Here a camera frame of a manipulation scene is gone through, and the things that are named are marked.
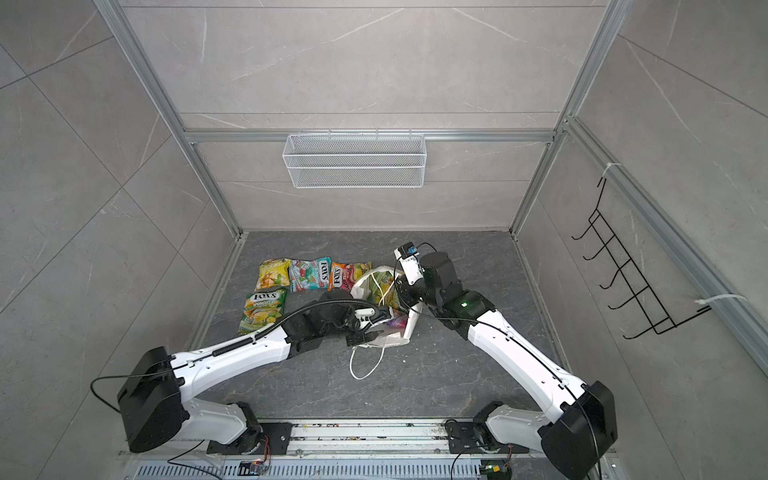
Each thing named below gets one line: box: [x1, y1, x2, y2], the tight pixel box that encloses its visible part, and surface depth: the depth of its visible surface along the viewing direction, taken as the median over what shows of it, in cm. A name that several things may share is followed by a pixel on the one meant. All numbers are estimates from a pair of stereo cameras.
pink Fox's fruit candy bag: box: [328, 262, 356, 291], surface depth 103 cm
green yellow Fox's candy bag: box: [238, 288, 287, 335], surface depth 97 cm
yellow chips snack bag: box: [255, 258, 291, 291], surface depth 103 cm
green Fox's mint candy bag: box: [288, 256, 333, 292], surface depth 105 cm
